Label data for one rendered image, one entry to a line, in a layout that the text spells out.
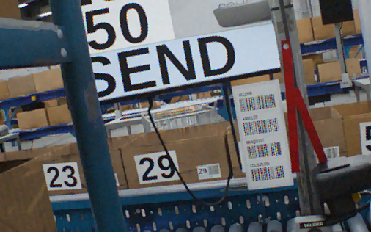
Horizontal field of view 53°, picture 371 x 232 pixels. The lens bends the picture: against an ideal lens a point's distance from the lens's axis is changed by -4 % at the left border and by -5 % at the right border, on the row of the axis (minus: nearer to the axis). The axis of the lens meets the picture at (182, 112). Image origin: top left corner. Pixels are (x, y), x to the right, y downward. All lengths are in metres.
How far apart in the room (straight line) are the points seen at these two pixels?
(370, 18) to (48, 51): 0.25
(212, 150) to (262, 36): 0.64
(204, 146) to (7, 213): 1.11
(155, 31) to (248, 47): 0.19
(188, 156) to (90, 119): 1.06
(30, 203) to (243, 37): 0.59
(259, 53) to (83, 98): 0.53
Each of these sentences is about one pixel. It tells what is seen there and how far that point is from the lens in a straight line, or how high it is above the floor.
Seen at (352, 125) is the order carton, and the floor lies 1.02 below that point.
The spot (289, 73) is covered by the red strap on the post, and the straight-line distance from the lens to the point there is 0.71.
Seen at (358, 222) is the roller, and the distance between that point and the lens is 1.28.
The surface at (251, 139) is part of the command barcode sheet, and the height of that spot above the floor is 1.14.
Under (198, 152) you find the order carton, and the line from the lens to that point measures 1.38.
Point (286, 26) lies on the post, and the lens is 0.72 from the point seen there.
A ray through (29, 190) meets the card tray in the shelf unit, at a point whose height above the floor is 1.22.
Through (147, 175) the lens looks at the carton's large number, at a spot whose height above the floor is 0.94.
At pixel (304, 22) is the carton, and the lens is 5.87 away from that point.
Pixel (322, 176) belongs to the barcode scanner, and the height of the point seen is 1.07.
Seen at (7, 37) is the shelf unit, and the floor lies 1.33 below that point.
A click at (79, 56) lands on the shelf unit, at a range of 0.34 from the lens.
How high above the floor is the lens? 1.29
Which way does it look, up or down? 6 degrees down
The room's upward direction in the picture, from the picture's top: 10 degrees counter-clockwise
